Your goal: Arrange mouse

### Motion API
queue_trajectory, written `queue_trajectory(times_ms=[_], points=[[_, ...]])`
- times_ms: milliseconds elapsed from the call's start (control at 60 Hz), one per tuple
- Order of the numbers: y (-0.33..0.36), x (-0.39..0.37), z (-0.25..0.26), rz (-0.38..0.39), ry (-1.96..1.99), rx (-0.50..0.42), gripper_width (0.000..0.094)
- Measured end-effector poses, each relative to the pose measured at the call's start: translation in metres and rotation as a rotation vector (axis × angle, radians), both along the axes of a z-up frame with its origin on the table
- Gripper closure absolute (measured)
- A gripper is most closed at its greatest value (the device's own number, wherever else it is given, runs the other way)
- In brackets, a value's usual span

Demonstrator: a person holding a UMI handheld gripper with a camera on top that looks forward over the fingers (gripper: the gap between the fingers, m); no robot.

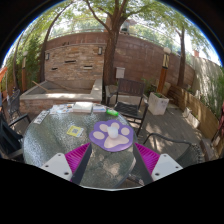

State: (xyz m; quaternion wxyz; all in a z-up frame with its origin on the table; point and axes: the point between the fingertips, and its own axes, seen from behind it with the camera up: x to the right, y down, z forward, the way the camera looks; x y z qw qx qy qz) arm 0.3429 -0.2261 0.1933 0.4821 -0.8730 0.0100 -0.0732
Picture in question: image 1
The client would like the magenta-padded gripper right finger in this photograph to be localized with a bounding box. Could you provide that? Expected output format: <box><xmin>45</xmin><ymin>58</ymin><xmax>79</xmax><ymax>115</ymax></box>
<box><xmin>132</xmin><ymin>142</ymin><xmax>184</xmax><ymax>185</ymax></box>

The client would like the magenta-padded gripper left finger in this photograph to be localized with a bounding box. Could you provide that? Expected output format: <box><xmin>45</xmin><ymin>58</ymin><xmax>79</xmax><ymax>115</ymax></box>
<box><xmin>40</xmin><ymin>142</ymin><xmax>94</xmax><ymax>185</ymax></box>

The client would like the purple paw-shaped mouse pad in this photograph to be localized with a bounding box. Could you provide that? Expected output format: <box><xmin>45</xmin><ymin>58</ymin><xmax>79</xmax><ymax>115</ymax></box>
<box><xmin>88</xmin><ymin>119</ymin><xmax>135</xmax><ymax>153</ymax></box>

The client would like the yellow square card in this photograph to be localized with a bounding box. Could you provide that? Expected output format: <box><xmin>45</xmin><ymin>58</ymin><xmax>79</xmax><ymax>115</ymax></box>
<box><xmin>66</xmin><ymin>125</ymin><xmax>85</xmax><ymax>138</ymax></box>

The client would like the black metal mesh chair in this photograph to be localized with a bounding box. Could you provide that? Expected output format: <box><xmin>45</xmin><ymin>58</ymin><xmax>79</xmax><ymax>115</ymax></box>
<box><xmin>0</xmin><ymin>111</ymin><xmax>32</xmax><ymax>162</ymax></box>
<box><xmin>6</xmin><ymin>88</ymin><xmax>23</xmax><ymax>118</ymax></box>
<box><xmin>131</xmin><ymin>132</ymin><xmax>206</xmax><ymax>181</ymax></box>

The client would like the colourful printed magazine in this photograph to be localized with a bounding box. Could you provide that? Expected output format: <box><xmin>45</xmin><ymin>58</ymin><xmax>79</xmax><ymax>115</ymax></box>
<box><xmin>49</xmin><ymin>104</ymin><xmax>74</xmax><ymax>115</ymax></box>

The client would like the dark slatted wooden armchair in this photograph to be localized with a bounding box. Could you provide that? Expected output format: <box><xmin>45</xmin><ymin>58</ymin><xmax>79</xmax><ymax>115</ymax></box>
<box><xmin>105</xmin><ymin>78</ymin><xmax>150</xmax><ymax>138</ymax></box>

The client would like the white square planter box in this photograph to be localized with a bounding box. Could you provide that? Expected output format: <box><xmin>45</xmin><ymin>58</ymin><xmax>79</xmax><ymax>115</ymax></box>
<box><xmin>147</xmin><ymin>91</ymin><xmax>170</xmax><ymax>116</ymax></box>

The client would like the narrow printed leaflet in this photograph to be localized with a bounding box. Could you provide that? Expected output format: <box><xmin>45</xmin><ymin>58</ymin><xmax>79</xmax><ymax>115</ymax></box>
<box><xmin>33</xmin><ymin>110</ymin><xmax>50</xmax><ymax>125</ymax></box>

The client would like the white and blue book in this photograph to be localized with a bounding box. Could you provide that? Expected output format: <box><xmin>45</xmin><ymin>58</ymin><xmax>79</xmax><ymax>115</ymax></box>
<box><xmin>92</xmin><ymin>103</ymin><xmax>108</xmax><ymax>113</ymax></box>

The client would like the green wipes pack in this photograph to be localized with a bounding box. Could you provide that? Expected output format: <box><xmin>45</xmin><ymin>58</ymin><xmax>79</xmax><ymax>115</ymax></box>
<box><xmin>106</xmin><ymin>108</ymin><xmax>120</xmax><ymax>117</ymax></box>

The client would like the low white rectangular planter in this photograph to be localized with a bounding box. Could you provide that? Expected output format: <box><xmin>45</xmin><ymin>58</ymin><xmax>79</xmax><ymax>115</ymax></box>
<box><xmin>182</xmin><ymin>107</ymin><xmax>201</xmax><ymax>130</ymax></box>

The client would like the wooden stick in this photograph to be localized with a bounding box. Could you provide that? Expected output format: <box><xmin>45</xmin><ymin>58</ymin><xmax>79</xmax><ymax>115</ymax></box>
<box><xmin>31</xmin><ymin>80</ymin><xmax>51</xmax><ymax>93</ymax></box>

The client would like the thick tree trunk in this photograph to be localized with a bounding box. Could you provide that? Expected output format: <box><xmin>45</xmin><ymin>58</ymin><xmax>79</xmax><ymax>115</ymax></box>
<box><xmin>100</xmin><ymin>0</ymin><xmax>122</xmax><ymax>86</ymax></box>

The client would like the wooden lamp post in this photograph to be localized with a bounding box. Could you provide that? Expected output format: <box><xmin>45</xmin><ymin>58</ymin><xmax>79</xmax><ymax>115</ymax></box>
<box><xmin>157</xmin><ymin>46</ymin><xmax>172</xmax><ymax>94</ymax></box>

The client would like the grey electrical wall box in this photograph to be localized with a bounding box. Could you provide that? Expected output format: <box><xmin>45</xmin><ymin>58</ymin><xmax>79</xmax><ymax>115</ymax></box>
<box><xmin>115</xmin><ymin>66</ymin><xmax>126</xmax><ymax>80</ymax></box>

